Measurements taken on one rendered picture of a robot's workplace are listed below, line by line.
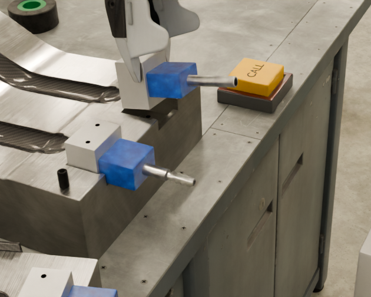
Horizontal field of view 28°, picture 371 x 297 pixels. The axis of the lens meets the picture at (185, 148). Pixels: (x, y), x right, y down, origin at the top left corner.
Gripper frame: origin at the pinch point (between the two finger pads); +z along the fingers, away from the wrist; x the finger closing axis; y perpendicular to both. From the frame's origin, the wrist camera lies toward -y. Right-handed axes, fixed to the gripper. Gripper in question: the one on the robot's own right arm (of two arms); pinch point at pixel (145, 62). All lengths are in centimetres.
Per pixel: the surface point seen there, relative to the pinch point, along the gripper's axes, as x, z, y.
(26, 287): -28.1, 10.4, 3.4
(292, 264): 53, 61, -5
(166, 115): 2.8, 7.4, 0.1
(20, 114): -6.8, 4.7, -13.2
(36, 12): 25.6, 1.8, -35.8
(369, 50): 203, 63, -30
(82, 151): -13.6, 4.7, 0.1
